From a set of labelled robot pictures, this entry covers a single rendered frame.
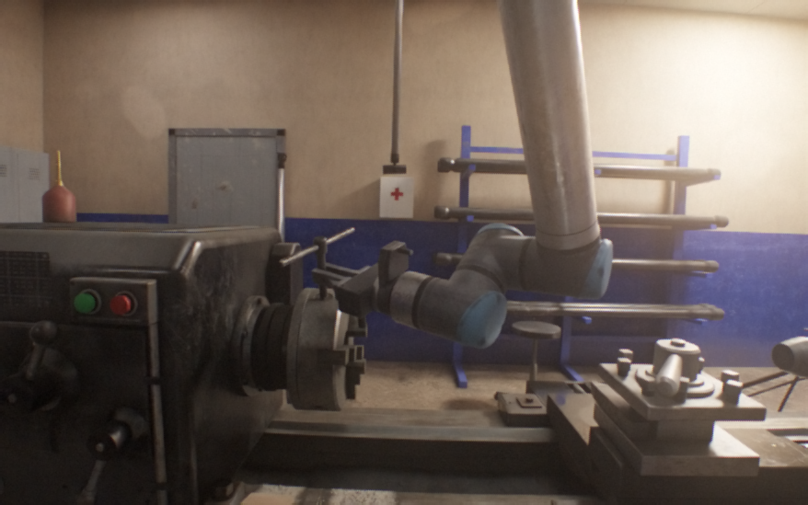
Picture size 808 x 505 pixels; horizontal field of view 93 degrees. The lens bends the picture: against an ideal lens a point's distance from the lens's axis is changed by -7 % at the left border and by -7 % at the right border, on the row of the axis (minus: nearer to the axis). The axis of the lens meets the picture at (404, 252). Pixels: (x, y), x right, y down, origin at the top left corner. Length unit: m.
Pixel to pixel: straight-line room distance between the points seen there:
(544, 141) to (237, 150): 3.77
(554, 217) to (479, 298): 0.15
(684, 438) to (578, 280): 0.27
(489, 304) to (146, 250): 0.52
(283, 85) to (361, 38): 0.83
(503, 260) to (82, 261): 0.65
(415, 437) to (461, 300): 0.55
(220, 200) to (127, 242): 3.45
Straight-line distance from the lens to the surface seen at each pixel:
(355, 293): 0.68
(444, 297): 0.63
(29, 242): 0.87
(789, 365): 1.21
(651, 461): 0.68
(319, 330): 0.79
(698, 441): 0.75
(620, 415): 0.72
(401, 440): 1.09
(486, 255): 0.68
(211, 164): 4.26
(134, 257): 0.73
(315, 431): 1.13
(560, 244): 0.61
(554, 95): 0.53
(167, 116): 4.59
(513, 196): 3.97
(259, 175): 4.07
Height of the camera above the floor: 1.37
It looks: 5 degrees down
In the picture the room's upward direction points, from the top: 2 degrees clockwise
